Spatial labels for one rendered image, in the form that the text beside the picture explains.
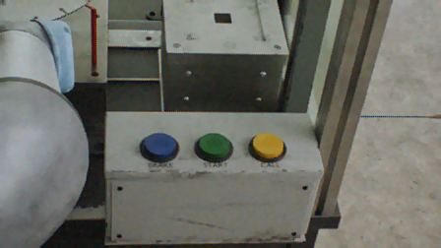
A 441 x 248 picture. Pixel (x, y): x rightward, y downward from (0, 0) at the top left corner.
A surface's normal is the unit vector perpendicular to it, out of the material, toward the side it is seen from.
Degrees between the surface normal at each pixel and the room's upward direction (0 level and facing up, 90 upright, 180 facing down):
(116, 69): 0
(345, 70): 90
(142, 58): 0
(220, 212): 90
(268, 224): 90
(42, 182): 65
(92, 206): 0
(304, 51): 90
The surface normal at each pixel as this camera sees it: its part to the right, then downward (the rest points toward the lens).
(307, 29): 0.09, 0.70
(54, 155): 0.88, -0.26
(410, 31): 0.10, -0.72
